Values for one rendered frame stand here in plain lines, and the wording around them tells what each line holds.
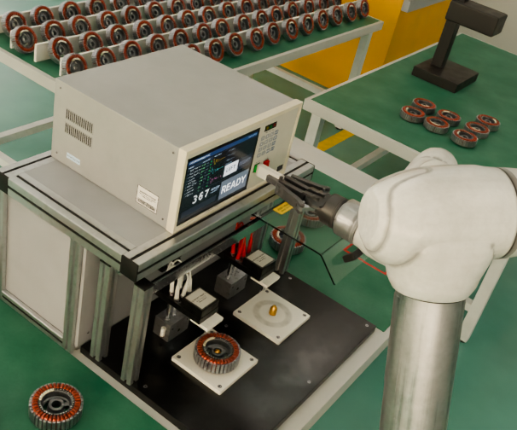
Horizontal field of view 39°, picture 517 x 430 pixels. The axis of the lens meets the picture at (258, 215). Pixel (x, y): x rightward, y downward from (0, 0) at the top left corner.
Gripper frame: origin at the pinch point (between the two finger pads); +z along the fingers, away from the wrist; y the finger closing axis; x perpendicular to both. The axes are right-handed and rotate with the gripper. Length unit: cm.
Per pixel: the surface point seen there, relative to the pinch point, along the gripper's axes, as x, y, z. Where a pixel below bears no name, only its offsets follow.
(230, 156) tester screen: 7.2, -12.3, 4.0
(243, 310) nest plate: -40.0, -1.1, -2.8
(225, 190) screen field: -2.2, -11.4, 4.0
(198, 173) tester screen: 6.7, -23.4, 4.0
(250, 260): -26.1, 0.9, -0.1
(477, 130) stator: -39, 177, -1
